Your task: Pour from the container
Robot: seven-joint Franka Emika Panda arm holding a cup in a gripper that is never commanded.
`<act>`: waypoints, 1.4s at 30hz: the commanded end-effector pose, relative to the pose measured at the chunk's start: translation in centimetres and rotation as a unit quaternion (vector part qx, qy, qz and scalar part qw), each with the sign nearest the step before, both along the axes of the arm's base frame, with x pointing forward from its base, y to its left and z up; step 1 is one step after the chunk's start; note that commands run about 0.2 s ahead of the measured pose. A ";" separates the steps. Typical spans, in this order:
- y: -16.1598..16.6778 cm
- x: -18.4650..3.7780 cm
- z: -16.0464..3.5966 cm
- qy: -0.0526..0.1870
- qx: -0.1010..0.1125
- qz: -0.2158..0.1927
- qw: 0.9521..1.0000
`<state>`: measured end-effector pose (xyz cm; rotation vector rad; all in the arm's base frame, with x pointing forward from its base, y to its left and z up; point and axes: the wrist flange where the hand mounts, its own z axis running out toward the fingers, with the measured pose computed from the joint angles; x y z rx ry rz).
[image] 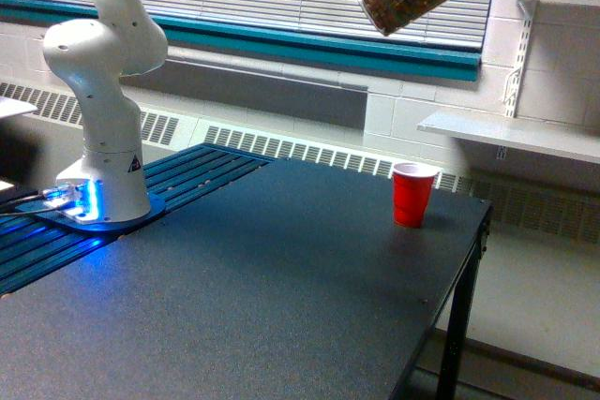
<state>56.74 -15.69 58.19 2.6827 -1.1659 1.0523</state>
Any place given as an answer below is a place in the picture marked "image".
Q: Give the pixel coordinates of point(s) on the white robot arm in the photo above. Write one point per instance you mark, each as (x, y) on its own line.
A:
(92, 57)

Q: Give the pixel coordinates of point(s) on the teal window sill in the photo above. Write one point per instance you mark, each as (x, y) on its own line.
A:
(346, 52)

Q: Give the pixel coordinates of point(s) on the red plastic cup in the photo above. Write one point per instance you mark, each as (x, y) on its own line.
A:
(412, 185)

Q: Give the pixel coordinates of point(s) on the white baseboard radiator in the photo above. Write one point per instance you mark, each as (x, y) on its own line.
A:
(524, 205)

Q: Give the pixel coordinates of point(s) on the white object at left edge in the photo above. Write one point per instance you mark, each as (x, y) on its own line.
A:
(10, 107)

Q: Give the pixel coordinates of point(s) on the black table leg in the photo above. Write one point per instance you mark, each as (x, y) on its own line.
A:
(460, 315)

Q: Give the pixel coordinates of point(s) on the white shelf wall rail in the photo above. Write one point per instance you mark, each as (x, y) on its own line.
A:
(512, 84)

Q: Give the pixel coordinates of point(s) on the lower white wall shelf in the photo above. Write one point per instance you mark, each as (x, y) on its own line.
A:
(521, 134)

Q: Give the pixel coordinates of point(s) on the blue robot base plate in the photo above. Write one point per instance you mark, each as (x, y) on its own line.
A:
(158, 207)

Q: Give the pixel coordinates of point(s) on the blue slotted aluminium rail bed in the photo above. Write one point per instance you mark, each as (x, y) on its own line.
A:
(102, 188)

